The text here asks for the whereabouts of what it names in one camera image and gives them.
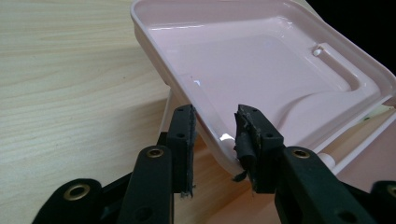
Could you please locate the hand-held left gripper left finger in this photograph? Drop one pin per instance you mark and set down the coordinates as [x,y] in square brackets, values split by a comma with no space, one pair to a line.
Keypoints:
[180,146]

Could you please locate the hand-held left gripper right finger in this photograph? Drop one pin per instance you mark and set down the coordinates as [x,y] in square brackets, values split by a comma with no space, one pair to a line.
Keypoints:
[258,146]

